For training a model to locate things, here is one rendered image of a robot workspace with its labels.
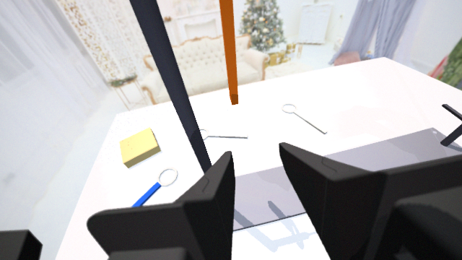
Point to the orange handle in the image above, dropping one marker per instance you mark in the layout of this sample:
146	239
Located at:
228	31

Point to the black handle with white loop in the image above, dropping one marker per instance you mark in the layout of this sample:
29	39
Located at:
453	111

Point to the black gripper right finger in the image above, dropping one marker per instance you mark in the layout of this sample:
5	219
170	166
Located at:
349	206

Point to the white ring with blue handle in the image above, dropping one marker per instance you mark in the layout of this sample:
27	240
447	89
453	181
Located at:
155	187

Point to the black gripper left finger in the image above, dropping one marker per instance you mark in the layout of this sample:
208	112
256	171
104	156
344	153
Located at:
200	220

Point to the light orange square block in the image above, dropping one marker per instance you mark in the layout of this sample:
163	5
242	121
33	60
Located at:
139	147

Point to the white loop with flat handle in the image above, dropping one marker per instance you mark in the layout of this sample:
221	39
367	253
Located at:
224	135
305	118

